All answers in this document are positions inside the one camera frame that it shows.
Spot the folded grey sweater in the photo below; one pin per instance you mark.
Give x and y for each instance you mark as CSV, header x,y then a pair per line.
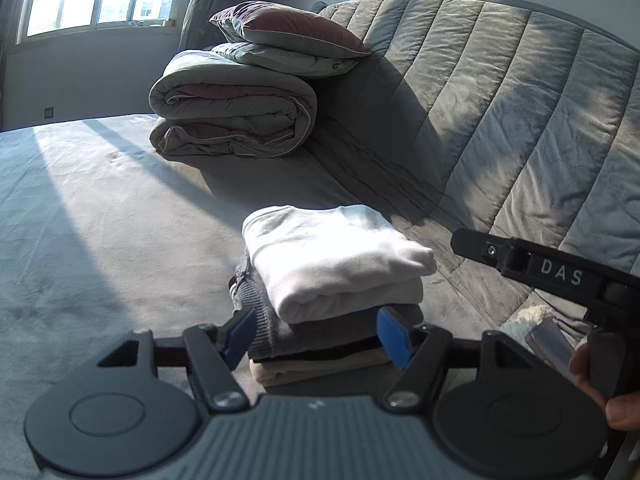
x,y
310,324

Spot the white fluffy plush toy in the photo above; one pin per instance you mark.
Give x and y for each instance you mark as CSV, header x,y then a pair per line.
x,y
523,321

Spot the grey quilted headboard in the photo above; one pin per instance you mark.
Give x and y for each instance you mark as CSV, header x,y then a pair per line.
x,y
495,116

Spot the folded beige pink comforter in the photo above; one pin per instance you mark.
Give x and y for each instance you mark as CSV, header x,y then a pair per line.
x,y
209,105

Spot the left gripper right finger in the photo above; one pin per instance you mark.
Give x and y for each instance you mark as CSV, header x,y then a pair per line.
x,y
419,353

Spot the pink grey pillow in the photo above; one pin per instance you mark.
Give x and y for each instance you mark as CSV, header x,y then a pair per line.
x,y
287,40

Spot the person's right hand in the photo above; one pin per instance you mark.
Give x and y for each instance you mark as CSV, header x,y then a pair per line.
x,y
622,412

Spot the white Winnie the Pooh sweatshirt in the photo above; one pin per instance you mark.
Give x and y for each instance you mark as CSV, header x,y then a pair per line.
x,y
279,238

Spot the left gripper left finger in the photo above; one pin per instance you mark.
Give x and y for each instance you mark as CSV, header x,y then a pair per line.
x,y
213,353

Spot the folded beige garment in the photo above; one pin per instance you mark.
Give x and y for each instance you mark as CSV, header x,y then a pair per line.
x,y
279,373

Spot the grey bed sheet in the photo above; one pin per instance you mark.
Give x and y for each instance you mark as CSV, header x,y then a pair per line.
x,y
101,235

